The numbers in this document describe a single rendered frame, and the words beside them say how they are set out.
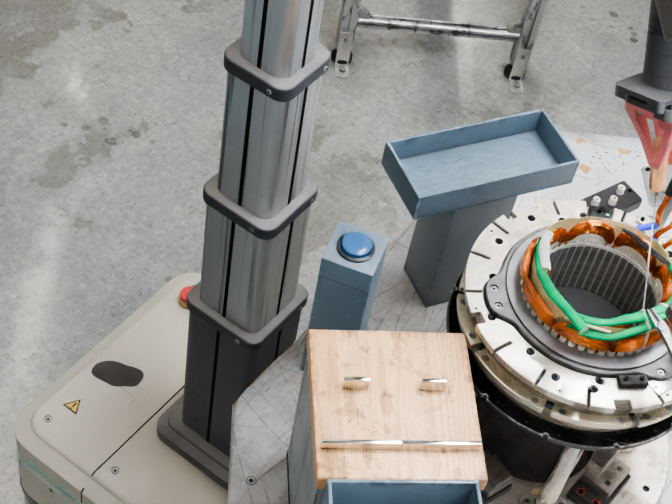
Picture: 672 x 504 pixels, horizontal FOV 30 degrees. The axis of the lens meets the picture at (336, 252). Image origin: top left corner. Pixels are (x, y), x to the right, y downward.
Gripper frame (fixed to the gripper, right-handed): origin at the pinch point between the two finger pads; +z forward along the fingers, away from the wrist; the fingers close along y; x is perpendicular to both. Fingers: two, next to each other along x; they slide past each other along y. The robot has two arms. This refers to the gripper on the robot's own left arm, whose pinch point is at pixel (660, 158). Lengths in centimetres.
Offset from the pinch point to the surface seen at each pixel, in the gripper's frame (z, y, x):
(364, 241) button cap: 19.9, -14.8, 33.1
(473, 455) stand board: 30.1, -23.8, 2.2
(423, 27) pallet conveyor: 59, 106, 162
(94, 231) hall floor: 83, 5, 160
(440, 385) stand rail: 25.8, -22.0, 9.9
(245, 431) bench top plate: 47, -31, 40
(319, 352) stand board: 23.5, -30.8, 21.3
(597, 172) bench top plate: 37, 48, 49
